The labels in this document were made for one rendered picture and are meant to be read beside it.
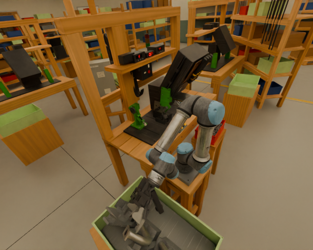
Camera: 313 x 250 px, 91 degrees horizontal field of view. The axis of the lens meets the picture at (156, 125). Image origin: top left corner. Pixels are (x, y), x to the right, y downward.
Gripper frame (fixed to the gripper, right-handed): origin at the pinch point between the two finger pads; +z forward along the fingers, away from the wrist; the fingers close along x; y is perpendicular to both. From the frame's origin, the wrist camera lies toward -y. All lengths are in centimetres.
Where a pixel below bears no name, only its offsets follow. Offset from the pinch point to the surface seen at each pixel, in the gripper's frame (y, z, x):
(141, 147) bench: 2, -40, -74
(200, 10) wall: 51, -938, -573
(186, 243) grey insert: -39.1, -1.5, -13.5
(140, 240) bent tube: -5.8, 3.4, 1.2
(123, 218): -1.5, 5.3, -20.8
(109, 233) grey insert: -3.6, 20.4, -35.1
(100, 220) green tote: 5.5, 16.5, -34.9
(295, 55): -320, -647, -246
